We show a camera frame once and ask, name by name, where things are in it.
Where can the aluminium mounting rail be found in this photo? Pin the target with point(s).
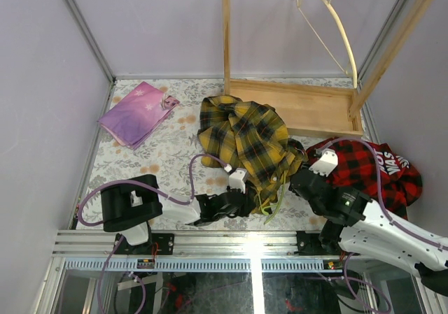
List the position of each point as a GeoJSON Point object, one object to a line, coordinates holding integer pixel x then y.
{"type": "Point", "coordinates": [203, 251]}

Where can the red black plaid shirt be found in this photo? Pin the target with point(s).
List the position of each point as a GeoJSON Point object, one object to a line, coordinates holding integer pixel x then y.
{"type": "Point", "coordinates": [374, 169]}

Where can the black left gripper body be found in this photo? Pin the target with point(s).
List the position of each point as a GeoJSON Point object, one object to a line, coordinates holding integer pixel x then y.
{"type": "Point", "coordinates": [247, 195]}

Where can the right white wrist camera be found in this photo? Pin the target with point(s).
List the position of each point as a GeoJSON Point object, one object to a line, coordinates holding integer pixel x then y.
{"type": "Point", "coordinates": [325, 164]}

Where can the green clothes hanger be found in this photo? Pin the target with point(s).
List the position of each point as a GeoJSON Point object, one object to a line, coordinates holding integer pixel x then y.
{"type": "Point", "coordinates": [269, 209]}

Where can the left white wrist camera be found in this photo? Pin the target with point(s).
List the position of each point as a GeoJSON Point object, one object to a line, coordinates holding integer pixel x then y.
{"type": "Point", "coordinates": [236, 178]}

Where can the cream clothes hanger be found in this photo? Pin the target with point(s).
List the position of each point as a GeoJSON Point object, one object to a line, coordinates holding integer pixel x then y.
{"type": "Point", "coordinates": [333, 37]}

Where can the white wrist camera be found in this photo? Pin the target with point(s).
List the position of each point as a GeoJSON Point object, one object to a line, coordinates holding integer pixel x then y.
{"type": "Point", "coordinates": [325, 164]}
{"type": "Point", "coordinates": [236, 178]}

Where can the yellow plaid shirt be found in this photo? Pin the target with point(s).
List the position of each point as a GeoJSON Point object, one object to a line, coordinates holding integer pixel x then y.
{"type": "Point", "coordinates": [252, 136]}

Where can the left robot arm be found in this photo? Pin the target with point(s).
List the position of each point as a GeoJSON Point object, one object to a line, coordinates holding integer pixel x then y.
{"type": "Point", "coordinates": [127, 208]}

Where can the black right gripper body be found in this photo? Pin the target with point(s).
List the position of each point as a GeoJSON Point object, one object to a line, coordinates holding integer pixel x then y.
{"type": "Point", "coordinates": [315, 208]}

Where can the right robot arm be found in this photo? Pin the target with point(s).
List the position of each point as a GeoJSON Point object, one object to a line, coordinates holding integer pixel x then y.
{"type": "Point", "coordinates": [356, 223]}

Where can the purple folded cloth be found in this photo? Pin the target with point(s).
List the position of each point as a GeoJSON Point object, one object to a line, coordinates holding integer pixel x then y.
{"type": "Point", "coordinates": [132, 120]}

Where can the wooden clothes rack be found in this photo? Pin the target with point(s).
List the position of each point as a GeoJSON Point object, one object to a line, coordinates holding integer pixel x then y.
{"type": "Point", "coordinates": [317, 111]}

